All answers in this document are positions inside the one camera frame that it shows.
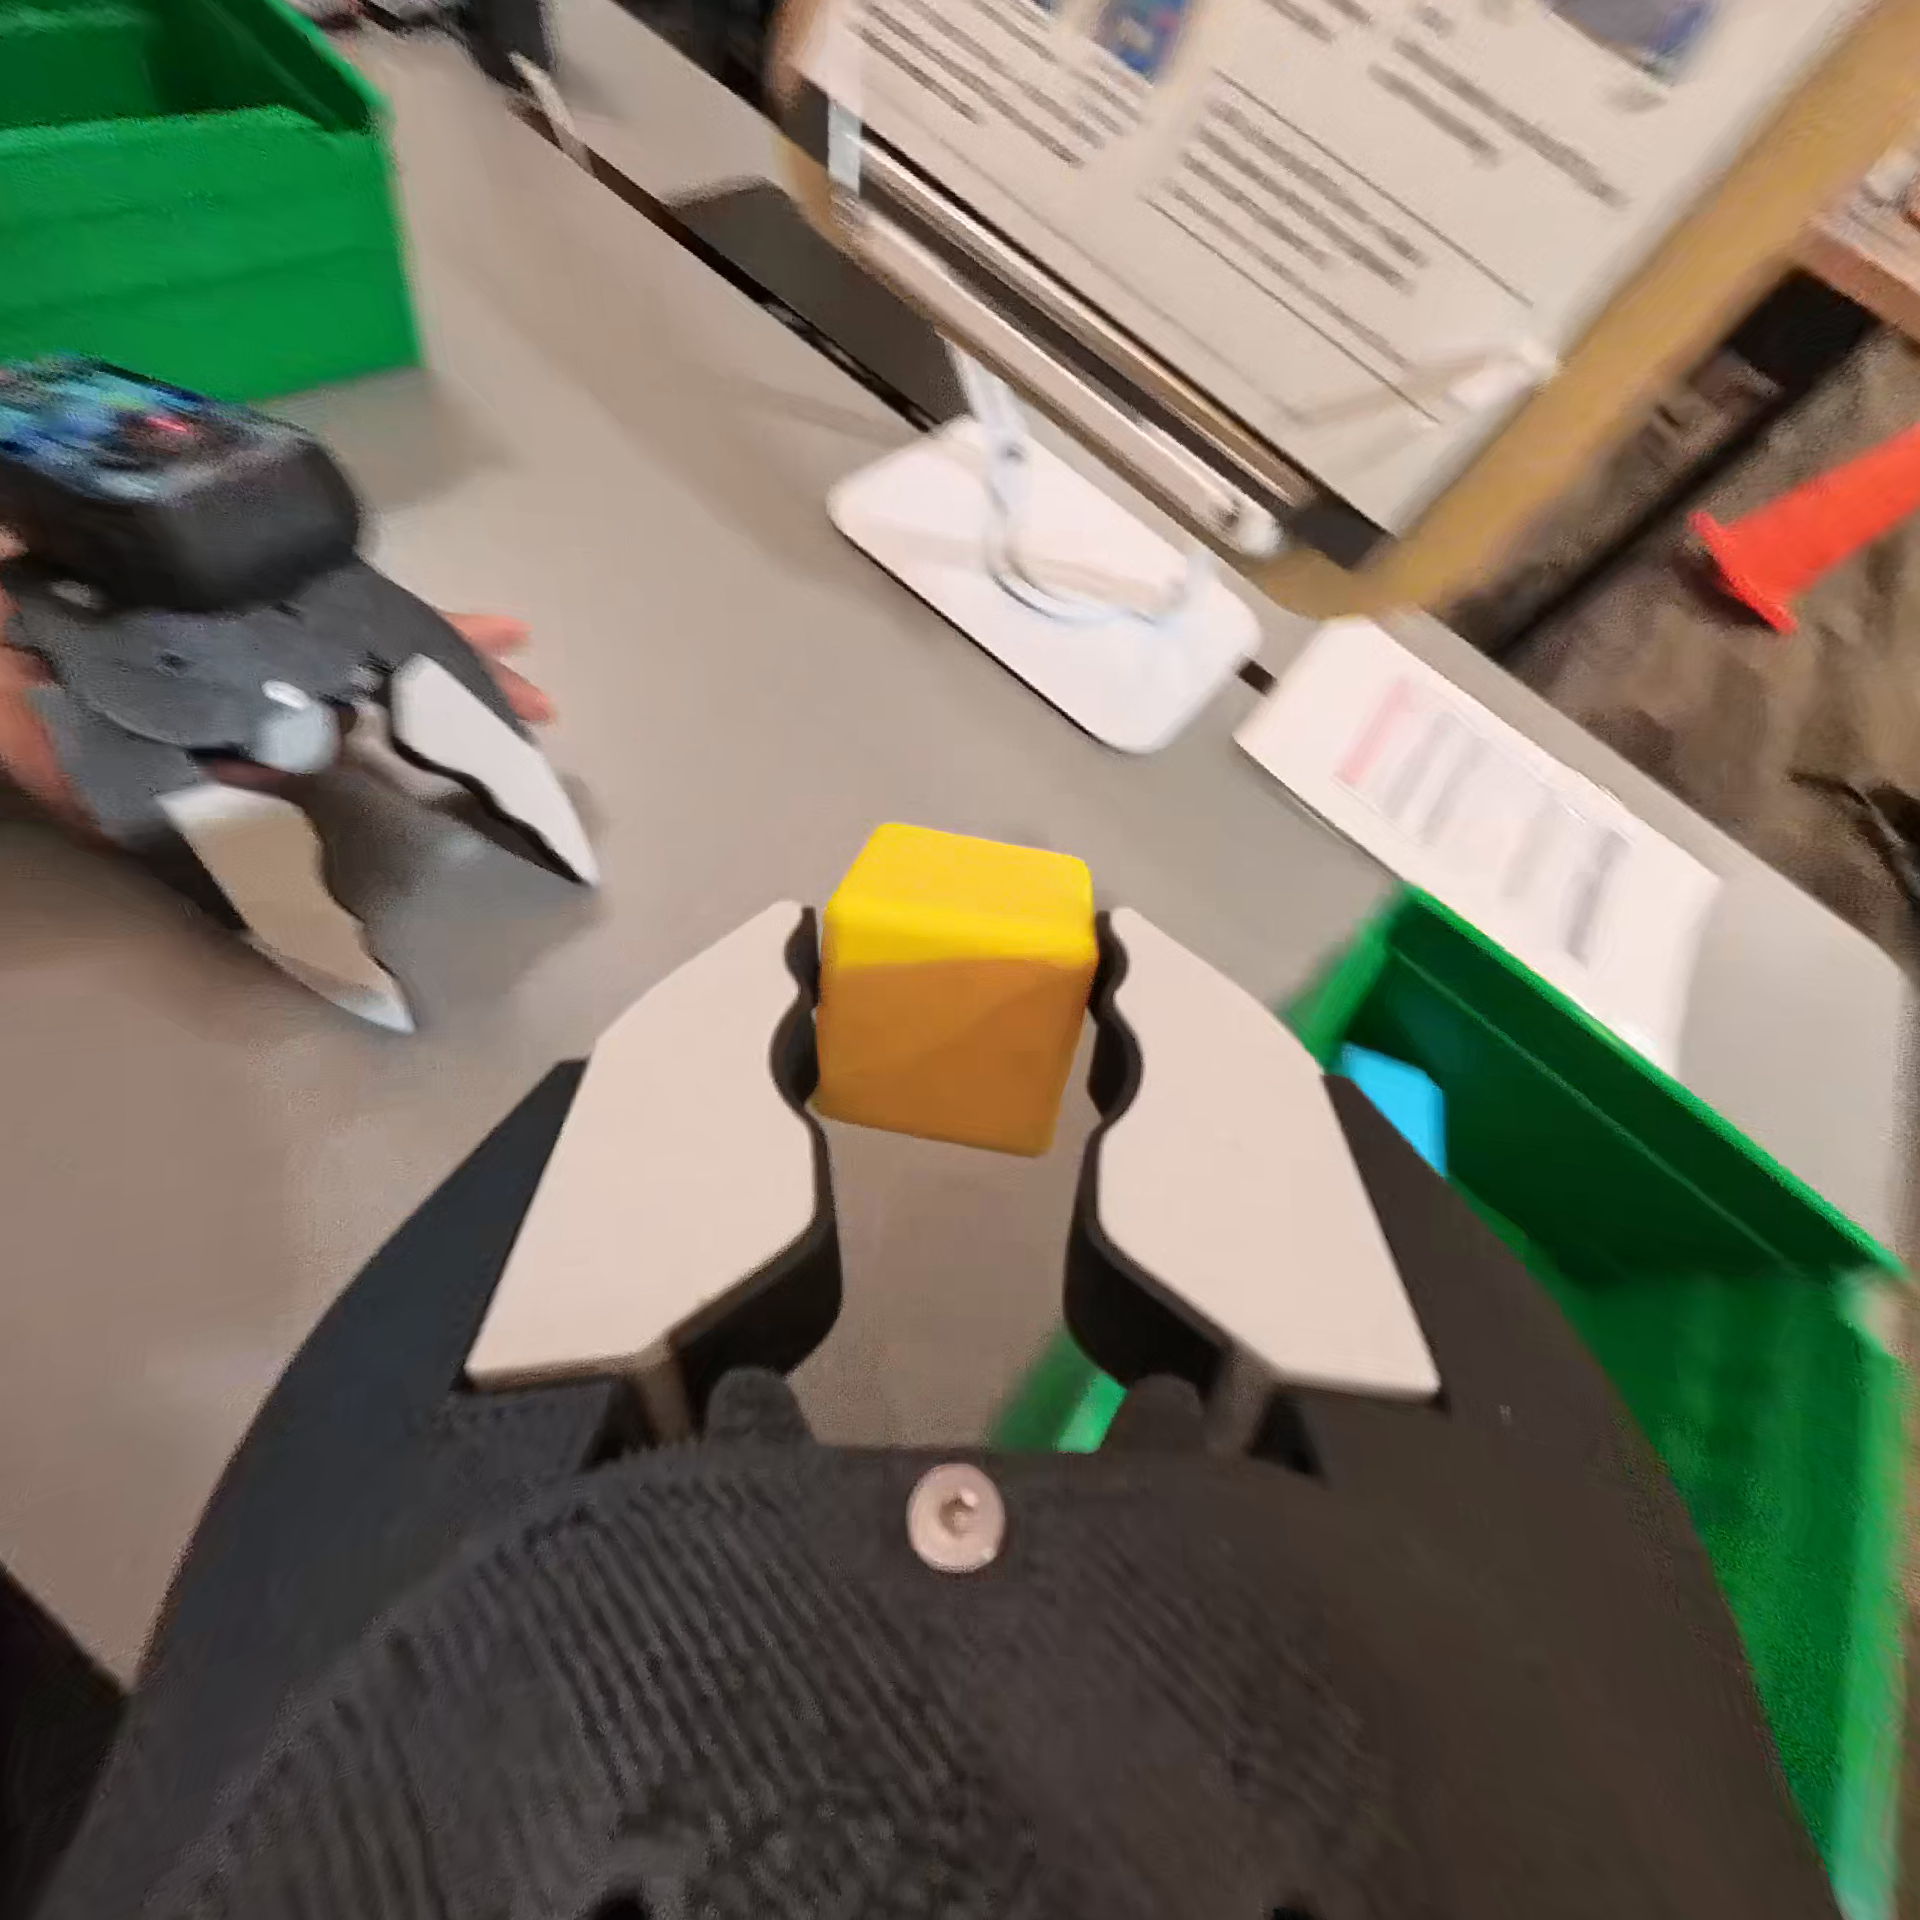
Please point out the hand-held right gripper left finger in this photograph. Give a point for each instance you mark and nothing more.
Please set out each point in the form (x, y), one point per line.
(661, 1184)

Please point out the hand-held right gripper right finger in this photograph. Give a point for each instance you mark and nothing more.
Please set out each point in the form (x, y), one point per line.
(1243, 1200)

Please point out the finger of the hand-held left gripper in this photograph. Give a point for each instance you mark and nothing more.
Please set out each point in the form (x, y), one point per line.
(481, 751)
(253, 862)

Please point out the blue cube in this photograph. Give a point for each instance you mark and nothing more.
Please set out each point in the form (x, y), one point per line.
(1395, 1102)

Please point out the green plastic bin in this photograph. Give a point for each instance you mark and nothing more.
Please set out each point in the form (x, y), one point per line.
(195, 255)
(1724, 1425)

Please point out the yellow cube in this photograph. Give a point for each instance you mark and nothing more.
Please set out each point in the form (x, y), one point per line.
(960, 991)

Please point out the person's left hand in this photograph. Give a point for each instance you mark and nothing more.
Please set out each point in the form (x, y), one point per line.
(504, 639)

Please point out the laminated paper sheet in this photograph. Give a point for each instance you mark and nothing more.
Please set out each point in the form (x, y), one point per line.
(1469, 810)

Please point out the person's black clothing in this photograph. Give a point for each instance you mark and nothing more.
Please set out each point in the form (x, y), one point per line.
(44, 1769)

